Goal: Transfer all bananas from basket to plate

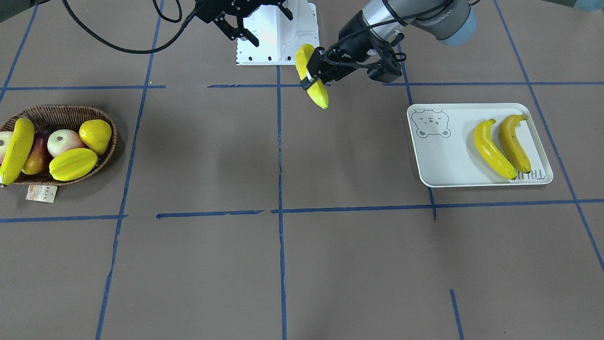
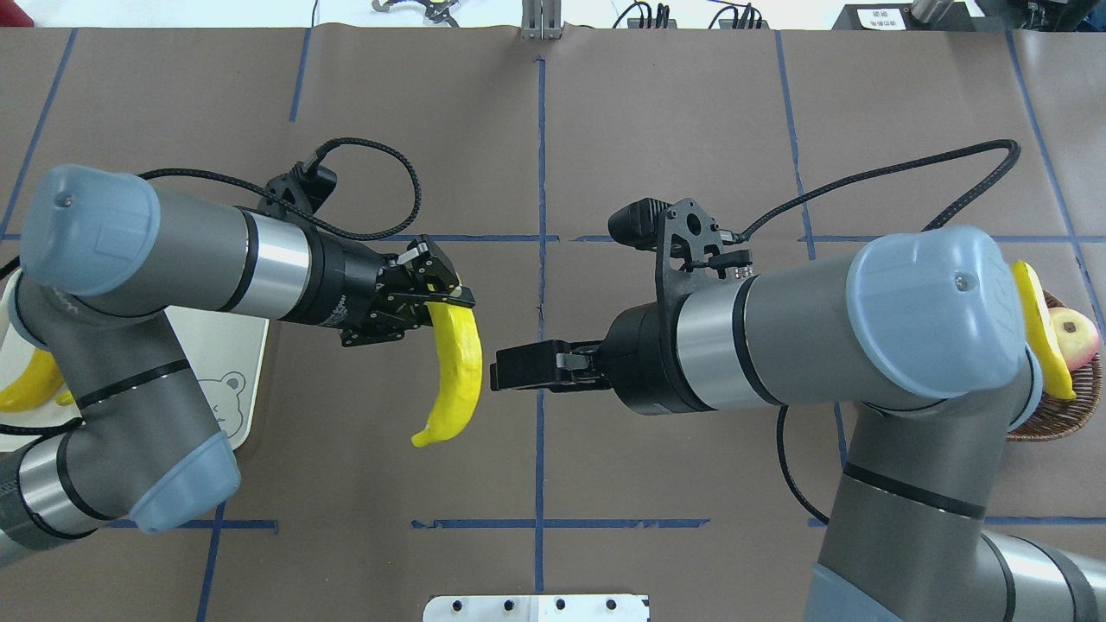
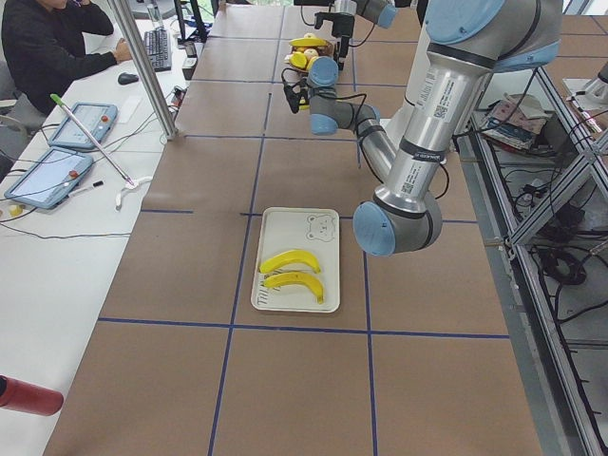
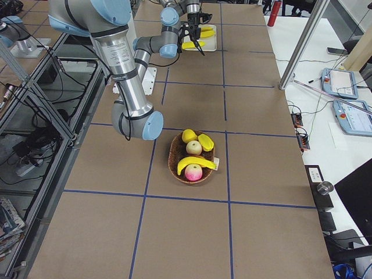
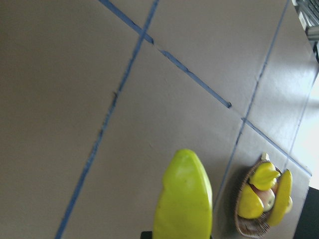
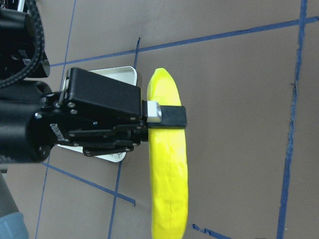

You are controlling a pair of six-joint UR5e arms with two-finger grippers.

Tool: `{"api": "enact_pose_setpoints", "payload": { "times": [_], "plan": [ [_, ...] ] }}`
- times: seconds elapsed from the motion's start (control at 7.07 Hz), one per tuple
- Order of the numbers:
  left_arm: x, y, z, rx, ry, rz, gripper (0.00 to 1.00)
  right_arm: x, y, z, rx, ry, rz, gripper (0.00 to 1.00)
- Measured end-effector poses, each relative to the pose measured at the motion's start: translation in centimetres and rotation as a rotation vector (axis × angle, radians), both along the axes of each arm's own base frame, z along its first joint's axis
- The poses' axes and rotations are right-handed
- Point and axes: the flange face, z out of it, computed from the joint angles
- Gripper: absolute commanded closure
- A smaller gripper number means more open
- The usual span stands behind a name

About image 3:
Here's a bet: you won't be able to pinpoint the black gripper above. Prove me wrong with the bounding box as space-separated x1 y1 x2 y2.
332 12 355 70

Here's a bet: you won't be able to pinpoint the yellow banana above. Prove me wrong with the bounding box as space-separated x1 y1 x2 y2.
262 272 325 304
290 37 328 48
258 249 321 274

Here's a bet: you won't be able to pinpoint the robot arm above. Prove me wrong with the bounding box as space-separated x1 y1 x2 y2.
307 1 562 257
330 0 397 70

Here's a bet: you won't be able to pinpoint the brown wicker basket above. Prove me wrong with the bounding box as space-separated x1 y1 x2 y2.
284 34 334 72

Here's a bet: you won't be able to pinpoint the white rectangular bear plate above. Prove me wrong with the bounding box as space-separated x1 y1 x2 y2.
251 207 340 314

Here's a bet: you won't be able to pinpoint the yellow lemon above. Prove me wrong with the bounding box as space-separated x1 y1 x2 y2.
289 52 309 70

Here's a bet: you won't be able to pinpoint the black keyboard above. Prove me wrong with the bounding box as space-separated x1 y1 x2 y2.
143 28 172 72

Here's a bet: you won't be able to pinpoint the black computer mouse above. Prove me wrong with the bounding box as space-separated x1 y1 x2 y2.
117 72 139 86

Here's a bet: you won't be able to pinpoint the pink grabber stick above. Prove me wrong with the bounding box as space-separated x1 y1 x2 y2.
50 93 153 211

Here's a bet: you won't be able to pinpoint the far blue teach pendant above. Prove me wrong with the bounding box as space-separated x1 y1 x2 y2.
47 103 118 151

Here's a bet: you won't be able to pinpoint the blue teach pendant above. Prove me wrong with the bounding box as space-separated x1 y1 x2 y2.
47 103 118 151
4 146 93 210

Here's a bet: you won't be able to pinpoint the seated person black sweater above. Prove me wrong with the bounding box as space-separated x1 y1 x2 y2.
1 0 131 115

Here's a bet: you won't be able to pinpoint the near blue teach pendant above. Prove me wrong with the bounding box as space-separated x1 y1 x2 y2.
4 146 93 210

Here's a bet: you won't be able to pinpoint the red bottle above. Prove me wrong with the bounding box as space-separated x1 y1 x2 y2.
1 375 64 416

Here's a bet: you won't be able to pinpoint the black camera cable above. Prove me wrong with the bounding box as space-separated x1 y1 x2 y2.
280 66 452 200

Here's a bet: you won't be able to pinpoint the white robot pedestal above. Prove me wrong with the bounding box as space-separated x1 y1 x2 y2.
382 26 429 145

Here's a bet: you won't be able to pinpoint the aluminium frame post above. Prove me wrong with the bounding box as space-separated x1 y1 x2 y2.
108 0 178 141

